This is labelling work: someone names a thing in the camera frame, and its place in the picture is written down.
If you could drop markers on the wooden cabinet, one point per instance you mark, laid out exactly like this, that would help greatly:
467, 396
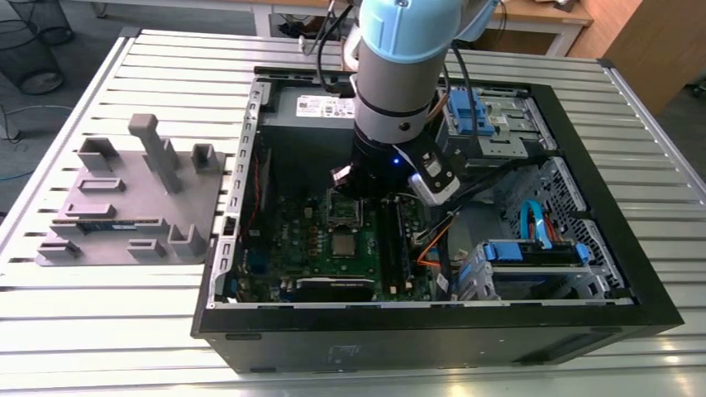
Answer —
650, 49

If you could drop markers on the black graphics card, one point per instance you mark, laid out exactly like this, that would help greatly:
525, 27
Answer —
336, 289

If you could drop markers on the grey parts rack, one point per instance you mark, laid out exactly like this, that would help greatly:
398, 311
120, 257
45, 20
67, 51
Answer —
138, 196

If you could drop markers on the white metal desk frame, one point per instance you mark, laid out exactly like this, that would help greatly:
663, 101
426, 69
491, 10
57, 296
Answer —
262, 25

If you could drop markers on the grey metal drive cage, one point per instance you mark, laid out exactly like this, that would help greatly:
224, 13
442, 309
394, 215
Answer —
507, 153

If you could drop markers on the black RAM slot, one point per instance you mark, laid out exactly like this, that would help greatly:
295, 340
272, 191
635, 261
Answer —
384, 248
392, 248

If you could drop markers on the RAM stick gold contacts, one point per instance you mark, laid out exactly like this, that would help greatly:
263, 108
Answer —
109, 227

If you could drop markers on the white four-pin power socket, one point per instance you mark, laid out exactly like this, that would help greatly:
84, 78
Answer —
307, 211

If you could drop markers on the CPU socket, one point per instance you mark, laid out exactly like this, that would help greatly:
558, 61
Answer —
346, 257

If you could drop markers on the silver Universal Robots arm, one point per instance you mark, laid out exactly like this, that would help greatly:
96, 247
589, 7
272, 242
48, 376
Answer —
396, 95

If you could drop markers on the silver CPU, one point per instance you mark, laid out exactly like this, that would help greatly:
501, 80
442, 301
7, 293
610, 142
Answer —
344, 246

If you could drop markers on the blue RAM stick white label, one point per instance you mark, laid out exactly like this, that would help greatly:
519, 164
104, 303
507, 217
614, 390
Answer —
404, 256

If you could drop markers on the hard disk in blue carrier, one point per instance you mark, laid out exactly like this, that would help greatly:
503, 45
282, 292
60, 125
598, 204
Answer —
502, 252

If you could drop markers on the green Dell motherboard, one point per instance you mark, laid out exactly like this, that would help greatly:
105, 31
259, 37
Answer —
292, 264

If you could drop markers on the black open PC case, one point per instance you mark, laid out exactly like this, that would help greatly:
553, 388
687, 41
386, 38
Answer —
440, 339

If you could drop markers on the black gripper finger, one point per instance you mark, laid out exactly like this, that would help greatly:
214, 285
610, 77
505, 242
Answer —
340, 178

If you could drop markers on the blue board connector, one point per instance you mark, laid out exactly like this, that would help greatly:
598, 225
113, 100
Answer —
258, 264

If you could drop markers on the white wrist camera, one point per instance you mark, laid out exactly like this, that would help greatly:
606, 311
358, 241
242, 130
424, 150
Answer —
435, 190

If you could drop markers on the silver disk bay cage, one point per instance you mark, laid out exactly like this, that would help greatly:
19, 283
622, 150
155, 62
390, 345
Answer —
541, 271

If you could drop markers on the blue drive bay bracket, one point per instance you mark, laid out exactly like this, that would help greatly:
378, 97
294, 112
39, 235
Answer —
475, 101
480, 124

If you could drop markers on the grey power supply unit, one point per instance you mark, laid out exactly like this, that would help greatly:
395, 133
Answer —
303, 153

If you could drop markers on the socket locking lever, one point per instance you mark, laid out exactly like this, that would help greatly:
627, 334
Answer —
362, 215

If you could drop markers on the wooden desk white frame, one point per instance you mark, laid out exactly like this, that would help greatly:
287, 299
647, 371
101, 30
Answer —
551, 16

